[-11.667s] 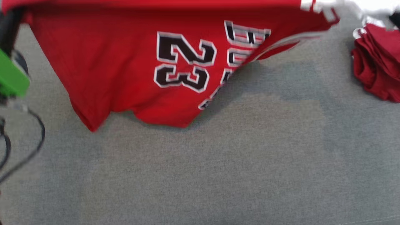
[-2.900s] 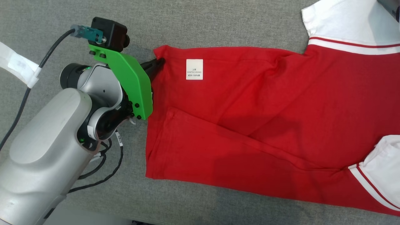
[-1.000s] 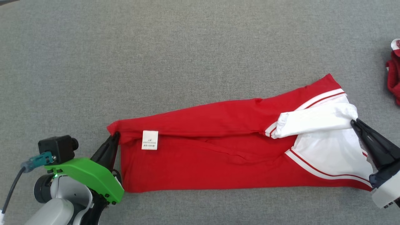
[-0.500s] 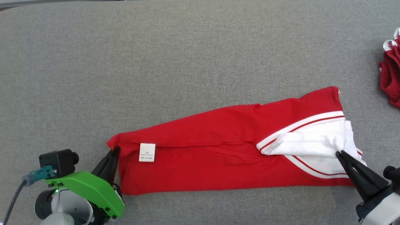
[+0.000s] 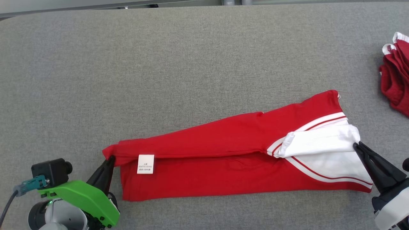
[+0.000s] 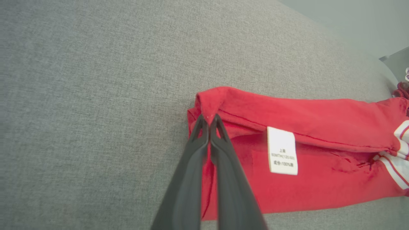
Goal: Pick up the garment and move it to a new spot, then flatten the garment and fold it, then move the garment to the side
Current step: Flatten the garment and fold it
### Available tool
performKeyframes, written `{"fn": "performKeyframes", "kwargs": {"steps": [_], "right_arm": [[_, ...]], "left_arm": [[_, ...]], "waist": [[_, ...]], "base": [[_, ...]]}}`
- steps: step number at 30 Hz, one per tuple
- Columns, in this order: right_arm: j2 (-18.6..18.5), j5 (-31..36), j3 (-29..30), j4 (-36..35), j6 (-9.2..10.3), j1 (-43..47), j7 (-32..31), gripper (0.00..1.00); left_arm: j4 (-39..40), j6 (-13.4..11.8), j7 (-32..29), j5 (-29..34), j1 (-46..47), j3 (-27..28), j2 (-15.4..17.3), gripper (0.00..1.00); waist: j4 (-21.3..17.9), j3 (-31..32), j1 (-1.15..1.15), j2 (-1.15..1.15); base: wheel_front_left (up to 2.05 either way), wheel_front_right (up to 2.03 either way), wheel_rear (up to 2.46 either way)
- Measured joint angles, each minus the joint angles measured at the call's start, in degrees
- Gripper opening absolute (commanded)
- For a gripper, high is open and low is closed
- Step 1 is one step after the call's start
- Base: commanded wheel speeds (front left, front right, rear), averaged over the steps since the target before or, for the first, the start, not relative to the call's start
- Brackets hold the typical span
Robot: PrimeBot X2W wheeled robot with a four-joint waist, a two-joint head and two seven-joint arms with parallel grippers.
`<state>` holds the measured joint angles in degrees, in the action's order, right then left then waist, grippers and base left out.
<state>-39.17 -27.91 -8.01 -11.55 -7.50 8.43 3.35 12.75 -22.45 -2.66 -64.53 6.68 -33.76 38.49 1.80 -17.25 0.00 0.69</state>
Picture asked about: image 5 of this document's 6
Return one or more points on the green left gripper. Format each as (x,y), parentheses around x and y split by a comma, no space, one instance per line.
(83,198)

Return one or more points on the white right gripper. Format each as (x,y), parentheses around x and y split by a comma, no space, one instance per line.
(394,207)

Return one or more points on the red shorts white hem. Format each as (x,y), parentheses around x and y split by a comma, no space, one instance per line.
(397,83)

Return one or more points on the red and white shirt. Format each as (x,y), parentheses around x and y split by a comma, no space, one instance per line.
(223,172)

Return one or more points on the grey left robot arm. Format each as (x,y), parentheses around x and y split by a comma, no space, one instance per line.
(64,217)

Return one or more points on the grey fabric sofa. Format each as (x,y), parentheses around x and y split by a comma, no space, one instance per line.
(191,64)

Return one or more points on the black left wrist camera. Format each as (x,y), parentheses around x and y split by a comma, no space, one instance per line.
(51,171)

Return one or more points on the grey metal rail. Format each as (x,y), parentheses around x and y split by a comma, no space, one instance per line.
(96,6)

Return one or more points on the grey round post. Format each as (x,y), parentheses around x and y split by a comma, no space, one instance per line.
(228,2)
(246,2)

